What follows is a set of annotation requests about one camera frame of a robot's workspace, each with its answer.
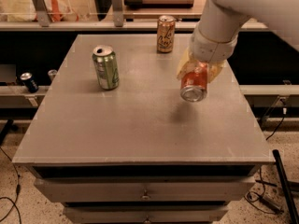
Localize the black cable left floor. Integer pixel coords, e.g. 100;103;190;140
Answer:
0;147;23;224

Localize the green soda can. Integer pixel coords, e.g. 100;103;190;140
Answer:
93;45;120;91

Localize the left metal bracket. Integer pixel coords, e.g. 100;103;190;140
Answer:
32;0;51;27

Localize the black pole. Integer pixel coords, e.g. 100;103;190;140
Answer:
272;149;299;224

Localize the black cable floor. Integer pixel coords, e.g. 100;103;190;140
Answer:
0;147;23;224
244;107;288;216

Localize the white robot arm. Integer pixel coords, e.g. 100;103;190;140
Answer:
177;0;299;81

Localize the red coke can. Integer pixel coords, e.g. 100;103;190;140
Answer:
180;62;207;102

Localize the middle metal bracket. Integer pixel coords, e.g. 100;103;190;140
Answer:
111;0;124;27

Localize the upper grey drawer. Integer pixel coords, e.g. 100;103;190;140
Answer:
35;176;255;203

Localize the silver can on shelf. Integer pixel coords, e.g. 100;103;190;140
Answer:
48;69;58;80

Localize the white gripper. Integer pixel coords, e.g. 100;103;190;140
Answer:
177;28;237;83

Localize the tan LaCroix can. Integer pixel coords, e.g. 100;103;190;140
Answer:
157;15;176;53

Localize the black cable right floor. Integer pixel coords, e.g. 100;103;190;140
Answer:
244;107;288;216

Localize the dark blue can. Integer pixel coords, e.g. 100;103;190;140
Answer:
20;72;38;93

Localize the white orange plastic bag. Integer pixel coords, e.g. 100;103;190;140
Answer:
4;0;78;26

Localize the metal bracket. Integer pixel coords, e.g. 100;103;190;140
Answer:
32;0;51;27
111;0;124;27

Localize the lower grey drawer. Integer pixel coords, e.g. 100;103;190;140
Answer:
64;206;228;224

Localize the grey drawer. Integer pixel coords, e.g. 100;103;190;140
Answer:
35;176;255;203
64;206;228;224

